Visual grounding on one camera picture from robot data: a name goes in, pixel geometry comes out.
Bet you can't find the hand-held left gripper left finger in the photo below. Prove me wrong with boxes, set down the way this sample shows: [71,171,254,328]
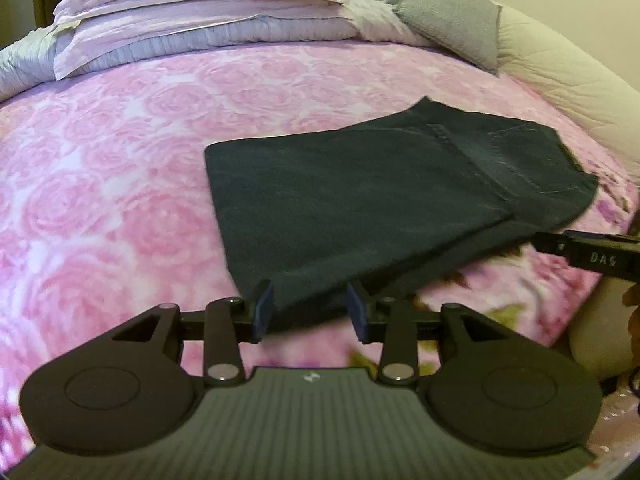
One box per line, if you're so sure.
[112,280,276,387]

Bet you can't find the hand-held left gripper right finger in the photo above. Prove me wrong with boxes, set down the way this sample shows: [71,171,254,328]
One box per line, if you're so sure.
[346,280,507,387]

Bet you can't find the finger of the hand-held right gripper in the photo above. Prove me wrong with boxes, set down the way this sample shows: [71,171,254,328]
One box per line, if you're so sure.
[531,230,576,267]

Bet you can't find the dark denim pants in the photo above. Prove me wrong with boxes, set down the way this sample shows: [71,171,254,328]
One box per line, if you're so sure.
[204,96,600,333]

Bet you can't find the cream cloth bundle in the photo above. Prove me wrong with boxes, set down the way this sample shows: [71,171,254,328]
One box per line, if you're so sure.
[569,275,640,382]

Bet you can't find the beige quilted comforter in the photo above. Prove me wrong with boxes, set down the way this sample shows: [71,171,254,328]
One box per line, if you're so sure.
[494,5,640,183]

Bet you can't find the pink rose-pattern blanket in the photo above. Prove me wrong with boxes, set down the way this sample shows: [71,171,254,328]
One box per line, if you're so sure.
[0,40,640,461]

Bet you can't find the grey ribbed pillow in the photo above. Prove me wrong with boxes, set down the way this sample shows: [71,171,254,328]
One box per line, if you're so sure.
[395,0,502,75]

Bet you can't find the blue-lilac striped pillow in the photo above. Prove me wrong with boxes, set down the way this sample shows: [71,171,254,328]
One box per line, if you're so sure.
[75,22,362,77]

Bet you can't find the light grey striped pillow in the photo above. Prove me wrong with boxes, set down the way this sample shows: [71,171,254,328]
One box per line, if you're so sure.
[345,0,426,46]

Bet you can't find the stack of folded pink blankets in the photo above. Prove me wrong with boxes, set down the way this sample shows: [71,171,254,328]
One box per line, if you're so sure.
[52,0,360,82]

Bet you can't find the lilac grey quilt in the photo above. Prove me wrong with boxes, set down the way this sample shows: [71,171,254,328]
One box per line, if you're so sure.
[0,25,66,102]

